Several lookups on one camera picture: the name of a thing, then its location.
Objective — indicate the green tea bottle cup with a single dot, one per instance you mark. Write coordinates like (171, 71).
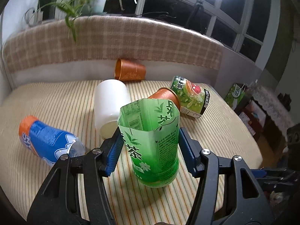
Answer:
(150, 130)

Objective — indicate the blue orange cut bottle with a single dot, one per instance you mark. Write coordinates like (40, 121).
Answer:
(48, 143)

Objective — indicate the copper cup in middle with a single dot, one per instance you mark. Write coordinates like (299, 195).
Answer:
(166, 94)

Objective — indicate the copper cup near backrest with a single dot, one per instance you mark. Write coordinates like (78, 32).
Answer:
(126, 70)

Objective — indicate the white plastic cup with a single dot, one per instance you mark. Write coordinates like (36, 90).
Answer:
(110, 95)

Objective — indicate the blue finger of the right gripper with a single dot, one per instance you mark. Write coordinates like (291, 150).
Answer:
(259, 173)

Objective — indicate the grapefruit label bottle cup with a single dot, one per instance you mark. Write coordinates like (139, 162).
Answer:
(193, 98)

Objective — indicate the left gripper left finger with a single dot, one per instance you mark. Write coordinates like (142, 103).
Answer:
(111, 150)

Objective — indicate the potted spider plant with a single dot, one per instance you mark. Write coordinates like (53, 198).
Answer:
(72, 10)

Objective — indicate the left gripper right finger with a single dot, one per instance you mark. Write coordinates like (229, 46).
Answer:
(190, 150)

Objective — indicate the green tissue box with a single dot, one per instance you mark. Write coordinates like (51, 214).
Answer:
(235, 95)

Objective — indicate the plaid sofa backrest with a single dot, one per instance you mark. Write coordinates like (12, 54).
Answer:
(110, 37)

